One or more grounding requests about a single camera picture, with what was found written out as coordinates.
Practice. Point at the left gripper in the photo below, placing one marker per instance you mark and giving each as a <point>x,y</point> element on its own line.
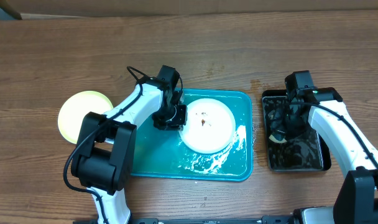
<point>176,124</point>

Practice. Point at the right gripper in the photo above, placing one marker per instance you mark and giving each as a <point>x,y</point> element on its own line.
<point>278,126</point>

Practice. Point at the white plate with sauce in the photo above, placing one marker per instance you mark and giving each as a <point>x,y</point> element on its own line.
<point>210,126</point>

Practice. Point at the yellow-green plate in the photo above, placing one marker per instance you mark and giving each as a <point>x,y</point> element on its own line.
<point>73,111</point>

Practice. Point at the teal yellow sponge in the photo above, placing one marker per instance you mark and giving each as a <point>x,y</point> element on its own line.
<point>278,138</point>

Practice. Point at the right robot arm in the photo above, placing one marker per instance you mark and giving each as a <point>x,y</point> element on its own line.
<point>323,110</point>

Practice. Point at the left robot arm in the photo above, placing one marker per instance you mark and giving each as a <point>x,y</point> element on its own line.
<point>102,160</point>

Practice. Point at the teal plastic tray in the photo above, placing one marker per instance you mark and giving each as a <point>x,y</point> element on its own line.
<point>163,154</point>

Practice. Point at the black water tub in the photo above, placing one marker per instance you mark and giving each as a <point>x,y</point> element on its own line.
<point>304,153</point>

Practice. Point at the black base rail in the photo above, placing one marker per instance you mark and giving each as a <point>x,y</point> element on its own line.
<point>266,219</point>

